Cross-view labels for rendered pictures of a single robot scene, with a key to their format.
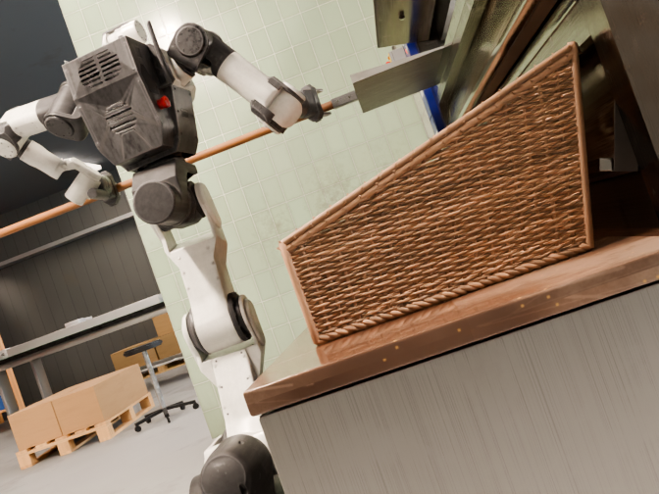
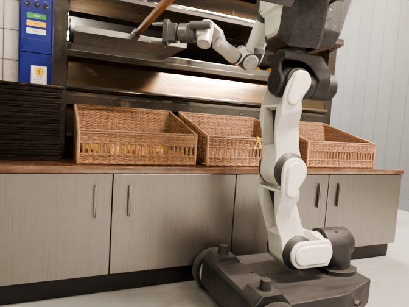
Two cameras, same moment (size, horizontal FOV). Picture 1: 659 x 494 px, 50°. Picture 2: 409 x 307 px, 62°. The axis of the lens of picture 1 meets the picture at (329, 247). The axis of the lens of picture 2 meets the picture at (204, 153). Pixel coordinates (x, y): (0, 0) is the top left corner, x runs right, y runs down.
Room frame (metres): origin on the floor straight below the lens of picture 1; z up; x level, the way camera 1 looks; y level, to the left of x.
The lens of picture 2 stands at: (2.95, 1.44, 0.78)
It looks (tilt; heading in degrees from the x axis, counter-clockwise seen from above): 5 degrees down; 241
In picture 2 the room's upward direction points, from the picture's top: 4 degrees clockwise
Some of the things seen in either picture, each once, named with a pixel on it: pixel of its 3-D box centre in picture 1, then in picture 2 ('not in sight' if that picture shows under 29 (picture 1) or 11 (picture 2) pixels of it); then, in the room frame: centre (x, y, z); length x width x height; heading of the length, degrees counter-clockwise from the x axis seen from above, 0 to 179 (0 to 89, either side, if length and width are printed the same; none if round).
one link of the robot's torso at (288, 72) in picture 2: (178, 205); (290, 83); (1.98, 0.36, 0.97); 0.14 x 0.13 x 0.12; 84
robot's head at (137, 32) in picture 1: (126, 41); not in sight; (2.01, 0.35, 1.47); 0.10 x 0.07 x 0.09; 76
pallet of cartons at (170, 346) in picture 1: (160, 341); not in sight; (10.18, 2.75, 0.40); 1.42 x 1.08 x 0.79; 81
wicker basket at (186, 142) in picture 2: not in sight; (131, 132); (2.43, -0.30, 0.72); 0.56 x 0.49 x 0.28; 175
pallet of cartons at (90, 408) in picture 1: (85, 411); not in sight; (5.66, 2.27, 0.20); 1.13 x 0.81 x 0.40; 171
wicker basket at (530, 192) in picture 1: (429, 205); (316, 142); (1.23, -0.19, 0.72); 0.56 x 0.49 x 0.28; 176
